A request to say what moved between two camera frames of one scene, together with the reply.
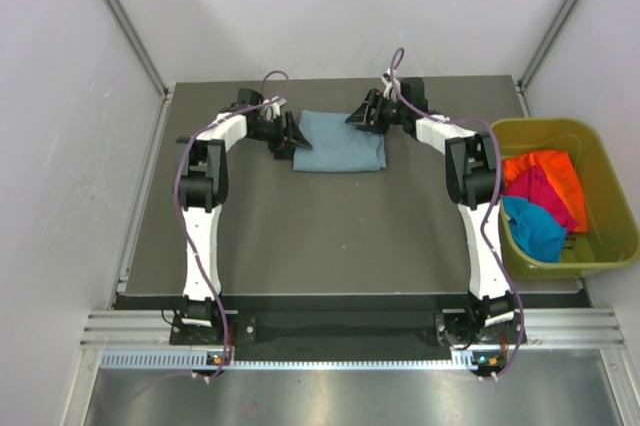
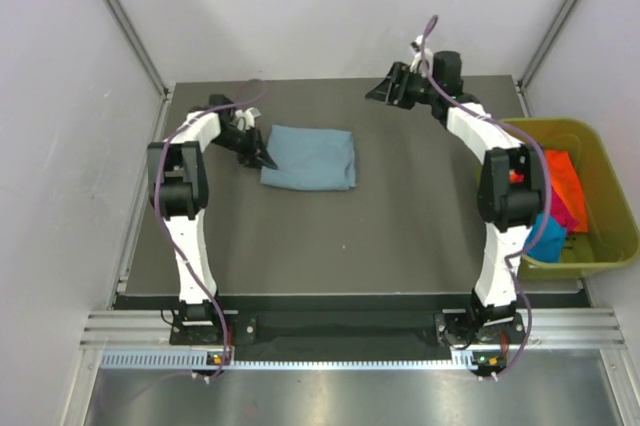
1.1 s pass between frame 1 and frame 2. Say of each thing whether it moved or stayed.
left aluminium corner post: stayed
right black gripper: moved
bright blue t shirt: stayed
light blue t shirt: moved
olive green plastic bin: stayed
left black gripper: moved
